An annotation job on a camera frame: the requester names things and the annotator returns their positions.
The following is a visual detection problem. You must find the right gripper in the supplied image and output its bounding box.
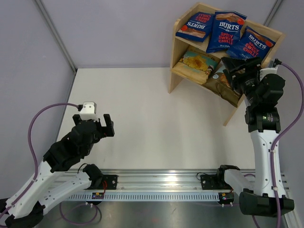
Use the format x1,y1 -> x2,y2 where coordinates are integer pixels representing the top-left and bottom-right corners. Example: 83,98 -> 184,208
222,57 -> 263,106

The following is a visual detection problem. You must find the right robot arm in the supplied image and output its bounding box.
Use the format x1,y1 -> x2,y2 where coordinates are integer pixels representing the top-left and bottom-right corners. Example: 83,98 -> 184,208
215,57 -> 295,218

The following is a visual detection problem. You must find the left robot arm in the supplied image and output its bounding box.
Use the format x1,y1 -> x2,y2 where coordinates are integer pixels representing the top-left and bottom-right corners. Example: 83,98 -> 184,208
0,114 -> 114,228

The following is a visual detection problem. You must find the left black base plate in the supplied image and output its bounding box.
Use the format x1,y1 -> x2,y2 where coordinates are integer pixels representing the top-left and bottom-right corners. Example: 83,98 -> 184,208
96,174 -> 118,190

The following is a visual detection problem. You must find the wooden two-tier shelf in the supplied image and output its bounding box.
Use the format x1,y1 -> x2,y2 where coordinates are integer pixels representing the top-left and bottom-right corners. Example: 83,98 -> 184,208
168,2 -> 286,126

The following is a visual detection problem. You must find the tan kettle chips bag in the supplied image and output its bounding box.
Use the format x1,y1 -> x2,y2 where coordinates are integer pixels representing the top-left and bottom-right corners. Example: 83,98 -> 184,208
171,46 -> 220,85

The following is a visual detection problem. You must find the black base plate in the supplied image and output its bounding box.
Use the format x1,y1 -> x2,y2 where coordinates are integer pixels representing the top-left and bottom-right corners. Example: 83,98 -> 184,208
200,174 -> 232,190
96,174 -> 118,190

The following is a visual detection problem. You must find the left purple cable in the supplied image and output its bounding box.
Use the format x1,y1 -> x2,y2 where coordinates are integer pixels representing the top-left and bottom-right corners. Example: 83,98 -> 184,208
0,103 -> 103,225

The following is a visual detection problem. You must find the purple cable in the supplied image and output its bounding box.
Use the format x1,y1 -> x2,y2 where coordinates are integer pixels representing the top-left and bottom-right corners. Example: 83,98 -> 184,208
237,61 -> 304,228
0,103 -> 103,225

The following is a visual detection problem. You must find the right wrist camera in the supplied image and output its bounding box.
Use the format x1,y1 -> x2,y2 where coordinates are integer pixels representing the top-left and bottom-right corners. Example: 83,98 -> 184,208
260,58 -> 282,78

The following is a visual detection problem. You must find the light blue cassava chips bag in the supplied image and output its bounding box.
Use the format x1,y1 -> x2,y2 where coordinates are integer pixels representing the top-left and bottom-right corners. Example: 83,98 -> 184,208
202,62 -> 241,107

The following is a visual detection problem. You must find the aluminium mounting rail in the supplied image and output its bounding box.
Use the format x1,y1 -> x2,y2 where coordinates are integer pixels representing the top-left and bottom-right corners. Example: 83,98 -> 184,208
47,169 -> 289,190

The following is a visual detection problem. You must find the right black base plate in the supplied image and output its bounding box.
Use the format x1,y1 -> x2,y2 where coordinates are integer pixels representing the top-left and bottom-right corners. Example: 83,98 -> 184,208
200,174 -> 232,190

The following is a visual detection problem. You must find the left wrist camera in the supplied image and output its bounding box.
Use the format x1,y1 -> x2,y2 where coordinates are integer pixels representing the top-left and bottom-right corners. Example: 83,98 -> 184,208
78,102 -> 98,121

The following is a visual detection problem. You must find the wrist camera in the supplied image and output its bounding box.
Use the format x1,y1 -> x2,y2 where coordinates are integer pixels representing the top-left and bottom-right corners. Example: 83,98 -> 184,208
260,58 -> 282,78
78,102 -> 98,121

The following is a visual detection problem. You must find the white slotted cable duct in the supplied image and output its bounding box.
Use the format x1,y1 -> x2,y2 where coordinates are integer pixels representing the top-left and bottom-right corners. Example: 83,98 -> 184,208
67,192 -> 219,202

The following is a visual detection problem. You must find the blue Burts bag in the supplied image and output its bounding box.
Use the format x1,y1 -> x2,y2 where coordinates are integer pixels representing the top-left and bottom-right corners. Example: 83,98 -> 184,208
206,11 -> 247,53
226,26 -> 276,59
175,12 -> 215,42

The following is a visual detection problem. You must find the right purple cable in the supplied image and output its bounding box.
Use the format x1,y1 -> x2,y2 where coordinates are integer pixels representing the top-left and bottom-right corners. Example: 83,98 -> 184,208
237,61 -> 304,228

